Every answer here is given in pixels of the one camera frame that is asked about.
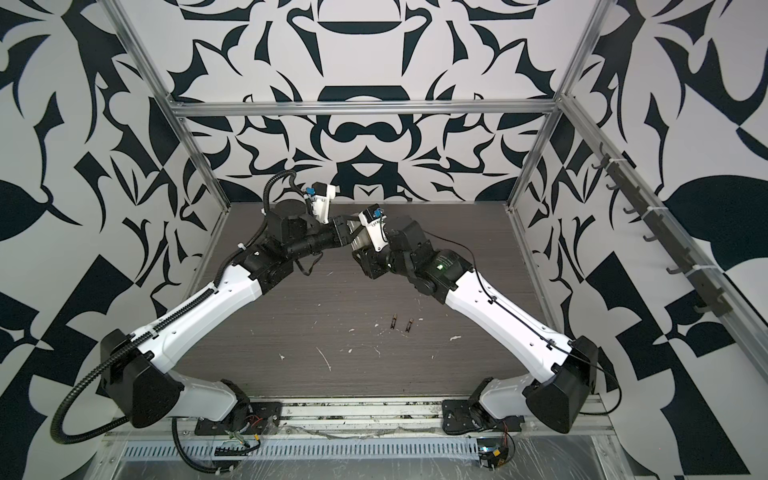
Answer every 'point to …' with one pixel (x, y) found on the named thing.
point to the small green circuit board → (492, 452)
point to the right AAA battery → (408, 327)
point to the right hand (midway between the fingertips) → (361, 248)
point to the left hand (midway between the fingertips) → (367, 214)
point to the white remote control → (362, 239)
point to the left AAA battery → (393, 323)
